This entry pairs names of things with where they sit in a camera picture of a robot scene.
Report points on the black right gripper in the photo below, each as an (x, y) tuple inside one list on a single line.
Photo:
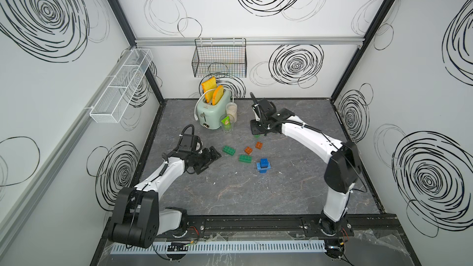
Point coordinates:
[(253, 127)]

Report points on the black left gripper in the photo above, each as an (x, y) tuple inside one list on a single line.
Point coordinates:
[(208, 159)]

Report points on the blue square lego brick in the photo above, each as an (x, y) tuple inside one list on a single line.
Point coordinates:
[(264, 163)]

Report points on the light blue long lego brick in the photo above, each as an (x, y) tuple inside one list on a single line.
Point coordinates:
[(263, 169)]

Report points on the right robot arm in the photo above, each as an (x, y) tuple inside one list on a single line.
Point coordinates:
[(343, 163)]

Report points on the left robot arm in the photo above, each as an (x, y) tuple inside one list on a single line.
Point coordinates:
[(143, 200)]

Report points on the dark green long lego brick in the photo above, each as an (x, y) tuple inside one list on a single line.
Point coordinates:
[(228, 150)]

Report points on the orange lego brick left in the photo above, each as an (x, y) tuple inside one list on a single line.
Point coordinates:
[(248, 150)]

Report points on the orange lego brick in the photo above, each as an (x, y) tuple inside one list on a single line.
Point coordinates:
[(248, 150), (259, 145)]

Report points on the orange lego brick right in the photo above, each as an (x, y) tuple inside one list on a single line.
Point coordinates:
[(259, 145)]

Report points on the jar of beige grains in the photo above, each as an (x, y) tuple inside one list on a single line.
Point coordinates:
[(231, 110)]

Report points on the clear glass with green packet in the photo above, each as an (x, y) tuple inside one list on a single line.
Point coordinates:
[(227, 123)]

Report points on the mint green toaster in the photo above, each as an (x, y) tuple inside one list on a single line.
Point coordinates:
[(208, 115)]

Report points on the orange toast slice front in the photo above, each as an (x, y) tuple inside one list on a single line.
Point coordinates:
[(217, 95)]

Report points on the yellow toast slice back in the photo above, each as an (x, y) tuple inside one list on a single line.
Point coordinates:
[(208, 87)]

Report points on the black wire basket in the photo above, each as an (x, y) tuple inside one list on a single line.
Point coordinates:
[(220, 55)]

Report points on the white mesh wall shelf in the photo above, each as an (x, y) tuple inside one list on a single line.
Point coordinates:
[(124, 83)]

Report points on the white slotted cable duct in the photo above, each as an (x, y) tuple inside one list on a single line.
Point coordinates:
[(227, 247)]

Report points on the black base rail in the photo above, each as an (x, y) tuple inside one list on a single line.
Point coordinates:
[(258, 223)]

